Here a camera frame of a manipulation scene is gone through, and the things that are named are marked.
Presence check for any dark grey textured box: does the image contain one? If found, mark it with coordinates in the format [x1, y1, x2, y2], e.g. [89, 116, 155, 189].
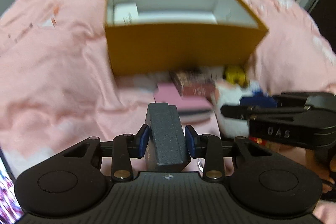
[145, 103, 191, 172]

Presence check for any orange cardboard storage box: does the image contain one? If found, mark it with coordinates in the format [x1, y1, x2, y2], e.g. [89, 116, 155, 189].
[104, 0, 268, 76]

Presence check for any anime print card box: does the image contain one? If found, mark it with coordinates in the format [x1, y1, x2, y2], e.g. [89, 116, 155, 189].
[170, 68, 224, 98]

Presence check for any pink cloud-print duvet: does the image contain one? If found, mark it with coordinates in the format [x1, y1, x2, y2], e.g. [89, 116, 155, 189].
[1, 0, 335, 176]

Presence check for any pink embossed card holder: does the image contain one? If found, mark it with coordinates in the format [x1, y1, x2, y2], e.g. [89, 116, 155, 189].
[154, 83, 213, 122]

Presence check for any yellow plush toy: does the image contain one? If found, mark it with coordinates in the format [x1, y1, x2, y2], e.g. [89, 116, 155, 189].
[223, 65, 249, 88]

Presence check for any white rectangular box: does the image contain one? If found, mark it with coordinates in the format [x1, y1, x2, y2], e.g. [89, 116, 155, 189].
[113, 2, 139, 25]

